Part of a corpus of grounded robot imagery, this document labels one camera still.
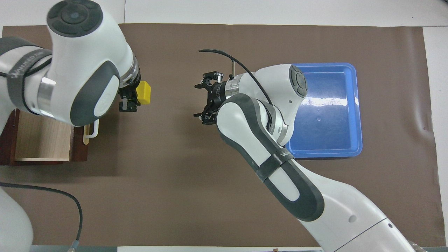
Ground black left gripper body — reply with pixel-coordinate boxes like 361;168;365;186
119;67;141;94

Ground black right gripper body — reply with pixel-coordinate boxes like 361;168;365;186
209;80;232;118

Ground yellow cube block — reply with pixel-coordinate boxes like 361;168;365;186
136;81;152;106

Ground white drawer handle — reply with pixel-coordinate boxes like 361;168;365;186
88;118;100;139

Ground dark wooden drawer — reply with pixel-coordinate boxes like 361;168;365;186
13;109;100;163

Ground brown paper table mat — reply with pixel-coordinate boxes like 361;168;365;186
0;23;447;247

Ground blue plastic tray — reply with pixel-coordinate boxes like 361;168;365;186
284;63;363;159

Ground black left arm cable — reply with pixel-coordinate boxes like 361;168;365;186
0;181;83;252

